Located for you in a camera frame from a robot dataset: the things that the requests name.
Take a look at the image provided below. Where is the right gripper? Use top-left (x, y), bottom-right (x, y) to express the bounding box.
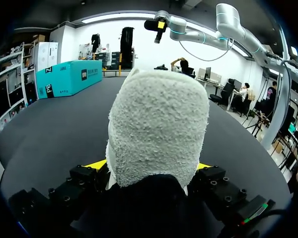
top-left (144, 16), bottom-right (170, 45)

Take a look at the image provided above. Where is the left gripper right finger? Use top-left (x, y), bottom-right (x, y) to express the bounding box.
top-left (188, 162), bottom-right (248, 217)

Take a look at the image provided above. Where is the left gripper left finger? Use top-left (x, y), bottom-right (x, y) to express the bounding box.
top-left (48, 159), bottom-right (110, 219)

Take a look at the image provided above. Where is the white fuzzy shoe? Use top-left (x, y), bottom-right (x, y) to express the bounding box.
top-left (72, 67), bottom-right (225, 238)

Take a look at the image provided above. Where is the person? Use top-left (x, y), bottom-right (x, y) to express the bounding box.
top-left (239, 82), bottom-right (251, 103)
top-left (266, 80), bottom-right (278, 115)
top-left (170, 57), bottom-right (190, 74)

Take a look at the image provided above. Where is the teal box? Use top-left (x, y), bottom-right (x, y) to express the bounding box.
top-left (35, 59), bottom-right (103, 100)

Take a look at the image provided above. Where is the white cable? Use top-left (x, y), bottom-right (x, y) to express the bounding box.
top-left (178, 37), bottom-right (235, 62)

